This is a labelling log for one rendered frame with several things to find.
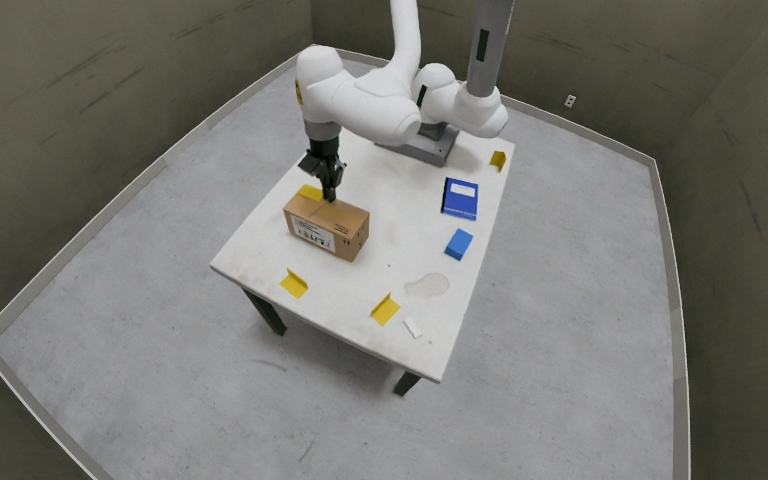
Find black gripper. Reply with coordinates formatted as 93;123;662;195
306;135;347;203

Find blue notebook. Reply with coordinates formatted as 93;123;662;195
440;177;479;222

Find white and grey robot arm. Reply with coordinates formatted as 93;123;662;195
295;0;515;146

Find brown cardboard carton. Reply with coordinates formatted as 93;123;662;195
283;187;370;263

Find blue rectangular block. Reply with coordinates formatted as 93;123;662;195
444;228;474;261

